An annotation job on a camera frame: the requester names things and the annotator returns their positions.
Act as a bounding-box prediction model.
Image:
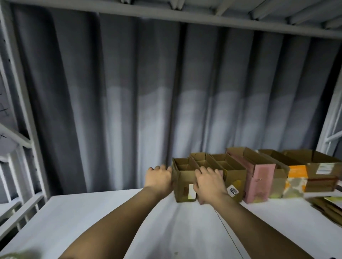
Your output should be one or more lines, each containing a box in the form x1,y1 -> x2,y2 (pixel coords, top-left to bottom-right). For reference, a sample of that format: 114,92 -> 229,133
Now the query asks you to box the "pink lettered cardboard box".
188,152 -> 224,205
226,146 -> 278,205

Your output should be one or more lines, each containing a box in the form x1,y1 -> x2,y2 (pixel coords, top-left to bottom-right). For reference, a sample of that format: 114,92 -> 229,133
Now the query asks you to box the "printed brown cardboard box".
283,149 -> 342,193

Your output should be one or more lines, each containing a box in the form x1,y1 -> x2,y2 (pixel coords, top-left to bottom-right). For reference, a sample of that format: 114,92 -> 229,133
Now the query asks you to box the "orange and white carton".
282,164 -> 310,200

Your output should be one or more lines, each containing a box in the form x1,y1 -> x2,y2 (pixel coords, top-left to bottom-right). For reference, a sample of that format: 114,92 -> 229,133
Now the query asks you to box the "brown box with white label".
171,156 -> 199,204

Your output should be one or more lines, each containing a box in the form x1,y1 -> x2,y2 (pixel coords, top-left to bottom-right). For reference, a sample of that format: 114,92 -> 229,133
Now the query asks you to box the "small brown labelled carton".
258,149 -> 290,200

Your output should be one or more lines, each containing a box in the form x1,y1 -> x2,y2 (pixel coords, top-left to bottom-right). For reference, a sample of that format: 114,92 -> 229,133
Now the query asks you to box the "person's right forearm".
213,195 -> 314,259

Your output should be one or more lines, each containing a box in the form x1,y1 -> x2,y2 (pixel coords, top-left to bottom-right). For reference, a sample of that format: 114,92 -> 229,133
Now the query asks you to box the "person's right hand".
192,165 -> 229,207

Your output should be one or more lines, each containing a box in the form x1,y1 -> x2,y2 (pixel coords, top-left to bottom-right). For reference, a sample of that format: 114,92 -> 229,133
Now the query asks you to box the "person's left forearm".
58,190 -> 167,259

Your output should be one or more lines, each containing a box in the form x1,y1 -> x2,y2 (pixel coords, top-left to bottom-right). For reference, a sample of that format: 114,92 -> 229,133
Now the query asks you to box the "handwritten paper sheet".
0,91 -> 20,159

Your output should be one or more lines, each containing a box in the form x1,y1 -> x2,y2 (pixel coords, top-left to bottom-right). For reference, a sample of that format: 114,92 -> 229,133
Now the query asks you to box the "pile of cardboard boxes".
309,195 -> 342,227

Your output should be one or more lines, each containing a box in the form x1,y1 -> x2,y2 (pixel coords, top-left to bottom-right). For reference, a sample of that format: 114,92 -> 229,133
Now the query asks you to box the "brown box with 7020 sticker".
205,153 -> 248,203

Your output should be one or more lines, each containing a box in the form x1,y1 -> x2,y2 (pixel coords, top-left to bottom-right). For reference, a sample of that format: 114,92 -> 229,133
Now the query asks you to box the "person's left hand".
144,164 -> 174,200

